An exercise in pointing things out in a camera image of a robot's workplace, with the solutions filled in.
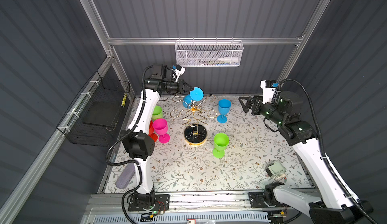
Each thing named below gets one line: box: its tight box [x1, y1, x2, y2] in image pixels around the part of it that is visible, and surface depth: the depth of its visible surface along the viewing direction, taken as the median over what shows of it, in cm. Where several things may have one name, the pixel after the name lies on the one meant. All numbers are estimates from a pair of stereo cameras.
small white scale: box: [265, 159, 287, 182], surface depth 80 cm
